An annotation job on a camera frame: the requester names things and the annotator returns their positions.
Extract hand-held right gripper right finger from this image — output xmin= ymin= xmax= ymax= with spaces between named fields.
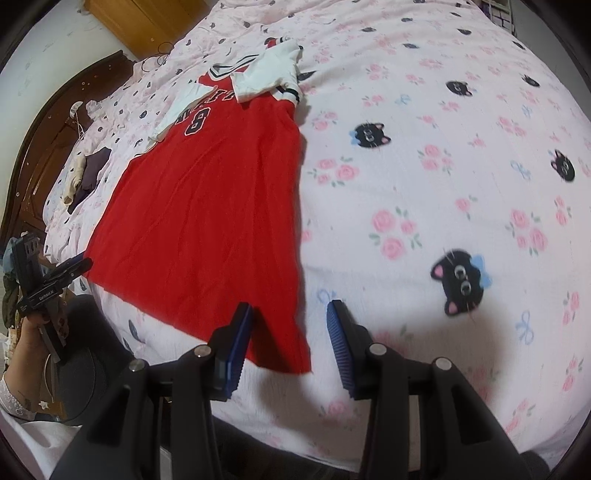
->
xmin=326 ymin=299 xmax=532 ymax=480

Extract dark folded cloth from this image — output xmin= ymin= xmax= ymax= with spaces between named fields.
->
xmin=67 ymin=147 xmax=112 ymax=215

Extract orange wooden wardrobe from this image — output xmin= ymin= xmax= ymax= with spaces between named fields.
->
xmin=84 ymin=0 xmax=208 ymax=61

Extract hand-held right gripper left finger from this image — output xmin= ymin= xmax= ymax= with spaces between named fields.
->
xmin=51 ymin=302 xmax=254 ymax=480

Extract beige cloth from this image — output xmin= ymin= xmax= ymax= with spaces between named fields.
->
xmin=62 ymin=154 xmax=88 ymax=206

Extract black cable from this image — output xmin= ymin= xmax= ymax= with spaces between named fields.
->
xmin=142 ymin=41 xmax=175 ymax=71

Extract red jersey with white sleeves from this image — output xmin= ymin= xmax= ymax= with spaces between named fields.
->
xmin=83 ymin=37 xmax=313 ymax=374

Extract pink cat print bed sheet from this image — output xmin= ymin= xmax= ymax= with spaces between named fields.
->
xmin=44 ymin=0 xmax=591 ymax=468

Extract person's white shirt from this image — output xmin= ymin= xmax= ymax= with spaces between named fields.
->
xmin=0 ymin=410 xmax=85 ymax=480

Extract person's dark pants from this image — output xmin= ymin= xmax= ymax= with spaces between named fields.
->
xmin=54 ymin=295 xmax=548 ymax=480

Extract person's left forearm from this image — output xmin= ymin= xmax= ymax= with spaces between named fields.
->
xmin=0 ymin=355 xmax=58 ymax=422

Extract person's left hand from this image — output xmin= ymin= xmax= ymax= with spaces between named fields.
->
xmin=9 ymin=315 xmax=52 ymax=371

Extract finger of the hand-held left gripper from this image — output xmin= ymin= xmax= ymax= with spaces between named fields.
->
xmin=44 ymin=257 xmax=95 ymax=296
xmin=44 ymin=251 xmax=86 ymax=278

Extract dark wooden headboard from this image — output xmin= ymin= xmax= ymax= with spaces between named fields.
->
xmin=0 ymin=50 xmax=138 ymax=241

